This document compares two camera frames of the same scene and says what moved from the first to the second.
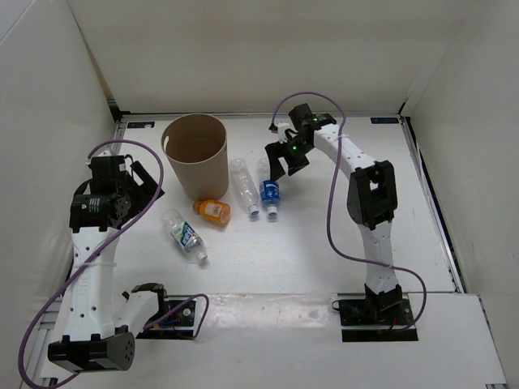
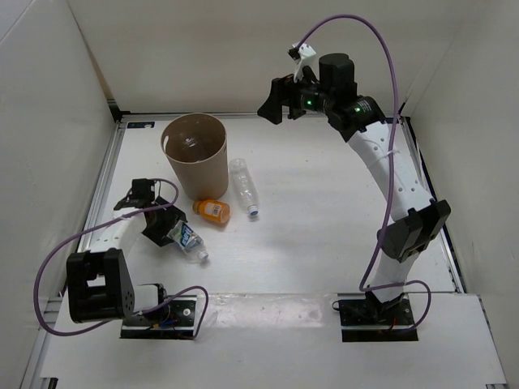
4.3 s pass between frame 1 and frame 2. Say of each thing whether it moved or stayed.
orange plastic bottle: stayed
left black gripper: moved
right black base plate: stayed
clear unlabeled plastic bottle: stayed
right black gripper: moved
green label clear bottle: stayed
